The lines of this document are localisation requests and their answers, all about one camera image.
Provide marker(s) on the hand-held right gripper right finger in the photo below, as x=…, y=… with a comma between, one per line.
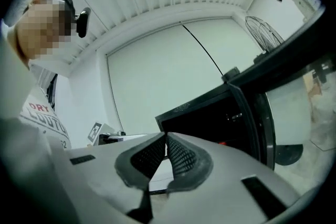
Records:
x=223, y=191

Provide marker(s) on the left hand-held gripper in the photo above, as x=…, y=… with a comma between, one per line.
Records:
x=95, y=133

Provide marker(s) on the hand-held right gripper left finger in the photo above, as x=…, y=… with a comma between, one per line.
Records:
x=105, y=178

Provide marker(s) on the person's white printed shirt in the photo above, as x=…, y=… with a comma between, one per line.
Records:
x=44, y=123

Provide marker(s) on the person's head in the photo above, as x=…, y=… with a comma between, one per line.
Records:
x=44, y=29

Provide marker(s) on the black standing fan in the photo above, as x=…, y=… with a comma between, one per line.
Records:
x=262, y=34

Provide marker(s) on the black cabinet frame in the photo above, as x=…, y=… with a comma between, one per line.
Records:
x=288, y=112

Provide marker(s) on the black head-mounted camera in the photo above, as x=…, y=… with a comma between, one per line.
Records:
x=84, y=22

